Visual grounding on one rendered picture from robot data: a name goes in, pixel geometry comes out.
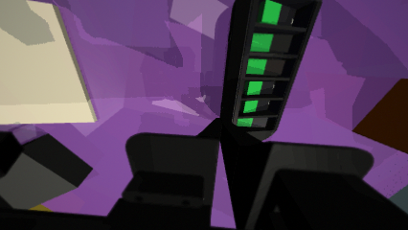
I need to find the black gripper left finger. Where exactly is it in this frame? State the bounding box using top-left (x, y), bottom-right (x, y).
top-left (125, 118), bottom-right (222, 215)

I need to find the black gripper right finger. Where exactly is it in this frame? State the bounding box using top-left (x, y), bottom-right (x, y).
top-left (220, 118), bottom-right (374, 230)

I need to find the yellow rectangular block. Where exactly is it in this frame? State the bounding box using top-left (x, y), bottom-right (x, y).
top-left (28, 204), bottom-right (53, 212)

